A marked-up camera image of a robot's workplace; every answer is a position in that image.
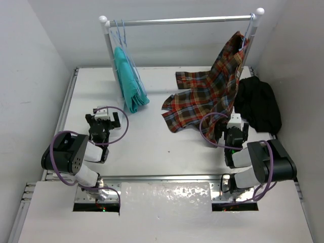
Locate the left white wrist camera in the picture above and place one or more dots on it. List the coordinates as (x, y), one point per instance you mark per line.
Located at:
(101, 113)

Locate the white foam front panel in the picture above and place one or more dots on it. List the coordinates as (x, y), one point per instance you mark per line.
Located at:
(164, 212)

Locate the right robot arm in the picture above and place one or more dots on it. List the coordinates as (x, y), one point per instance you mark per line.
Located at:
(267, 162)

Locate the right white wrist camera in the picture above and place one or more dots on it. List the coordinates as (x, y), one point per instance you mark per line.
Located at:
(235, 121)

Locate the black shirt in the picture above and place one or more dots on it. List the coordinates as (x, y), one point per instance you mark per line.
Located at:
(255, 102)

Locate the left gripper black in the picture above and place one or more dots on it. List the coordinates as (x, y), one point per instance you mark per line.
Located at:
(102, 123)

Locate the teal shirt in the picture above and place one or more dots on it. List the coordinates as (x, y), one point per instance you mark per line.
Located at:
(134, 102)

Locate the blue hanger holding teal shirt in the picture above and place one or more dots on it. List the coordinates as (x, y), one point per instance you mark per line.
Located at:
(117, 33)

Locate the blue hanger holding plaid shirt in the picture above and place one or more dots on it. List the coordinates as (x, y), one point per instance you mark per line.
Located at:
(244, 39)

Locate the blue wire hanger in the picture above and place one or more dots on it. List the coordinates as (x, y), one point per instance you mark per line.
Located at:
(131, 62)

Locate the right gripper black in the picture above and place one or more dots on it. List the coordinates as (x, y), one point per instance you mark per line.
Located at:
(245, 131)

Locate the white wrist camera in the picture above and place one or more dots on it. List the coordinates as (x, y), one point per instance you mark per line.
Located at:
(101, 113)
(235, 121)

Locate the white metal clothes rack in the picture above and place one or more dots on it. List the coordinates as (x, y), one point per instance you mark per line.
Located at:
(106, 25)

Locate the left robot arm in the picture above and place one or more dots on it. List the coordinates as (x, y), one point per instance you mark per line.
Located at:
(68, 153)

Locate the plaid flannel shirt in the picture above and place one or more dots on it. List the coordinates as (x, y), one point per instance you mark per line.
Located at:
(207, 97)

